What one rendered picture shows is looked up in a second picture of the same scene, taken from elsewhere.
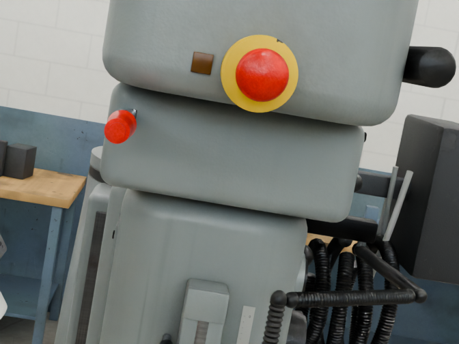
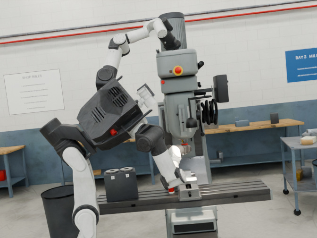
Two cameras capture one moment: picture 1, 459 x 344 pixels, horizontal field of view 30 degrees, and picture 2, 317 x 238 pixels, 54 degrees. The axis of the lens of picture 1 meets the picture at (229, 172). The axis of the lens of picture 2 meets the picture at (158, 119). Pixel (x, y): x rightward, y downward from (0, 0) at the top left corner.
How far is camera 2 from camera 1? 1.26 m
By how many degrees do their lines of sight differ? 8
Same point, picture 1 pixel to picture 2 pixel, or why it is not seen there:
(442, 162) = (218, 81)
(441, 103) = (249, 82)
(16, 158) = not seen: hidden behind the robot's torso
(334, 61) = (187, 66)
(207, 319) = (181, 108)
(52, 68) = not seen: hidden behind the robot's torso
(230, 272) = (183, 102)
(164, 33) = (165, 69)
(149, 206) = (169, 96)
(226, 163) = (178, 85)
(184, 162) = (172, 87)
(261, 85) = (178, 71)
